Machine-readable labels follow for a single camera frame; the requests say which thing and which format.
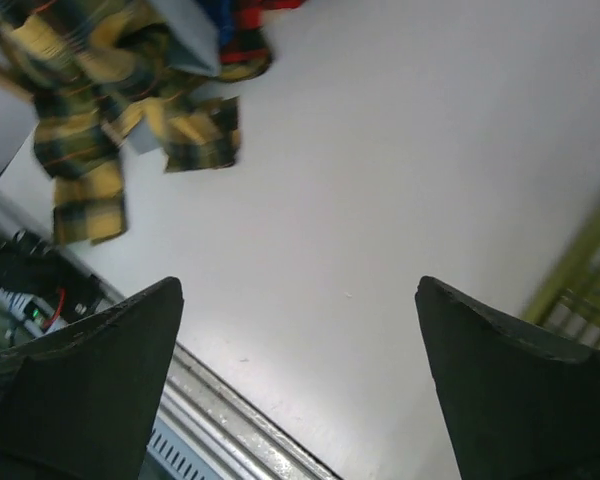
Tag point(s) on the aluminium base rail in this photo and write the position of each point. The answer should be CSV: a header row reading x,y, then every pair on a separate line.
x,y
232,436

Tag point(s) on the yellow plaid shirt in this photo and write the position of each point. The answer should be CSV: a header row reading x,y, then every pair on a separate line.
x,y
97,69

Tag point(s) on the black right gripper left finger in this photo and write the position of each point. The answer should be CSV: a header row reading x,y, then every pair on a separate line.
x,y
80,403

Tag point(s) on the grey slotted cable duct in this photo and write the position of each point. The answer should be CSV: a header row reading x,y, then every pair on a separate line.
x,y
168,457

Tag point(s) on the grey shirt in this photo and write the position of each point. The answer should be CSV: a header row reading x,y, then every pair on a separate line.
x,y
174,48

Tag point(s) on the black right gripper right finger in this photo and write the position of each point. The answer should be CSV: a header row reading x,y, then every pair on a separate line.
x,y
519,402

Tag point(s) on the wooden clothes rack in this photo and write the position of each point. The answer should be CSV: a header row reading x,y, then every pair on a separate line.
x,y
11,83

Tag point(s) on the blue plaid shirt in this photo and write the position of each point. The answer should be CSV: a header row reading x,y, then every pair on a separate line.
x,y
220,13

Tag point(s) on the red plaid shirt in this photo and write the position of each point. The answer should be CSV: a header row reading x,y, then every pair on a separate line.
x,y
248,42

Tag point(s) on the green plastic basket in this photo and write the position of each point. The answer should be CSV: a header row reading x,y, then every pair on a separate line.
x,y
568,301

